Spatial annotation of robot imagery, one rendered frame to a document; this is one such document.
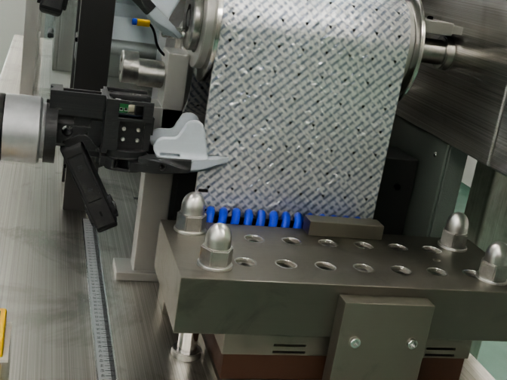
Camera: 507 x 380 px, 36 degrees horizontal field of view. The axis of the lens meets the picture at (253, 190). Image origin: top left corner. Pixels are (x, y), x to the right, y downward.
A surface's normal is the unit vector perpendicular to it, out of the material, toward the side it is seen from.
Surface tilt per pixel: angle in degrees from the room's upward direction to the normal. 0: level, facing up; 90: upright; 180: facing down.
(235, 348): 90
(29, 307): 0
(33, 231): 0
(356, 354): 90
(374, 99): 90
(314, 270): 0
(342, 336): 90
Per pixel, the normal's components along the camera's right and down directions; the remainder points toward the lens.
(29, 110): 0.28, -0.47
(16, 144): 0.21, 0.48
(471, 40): -0.96, -0.07
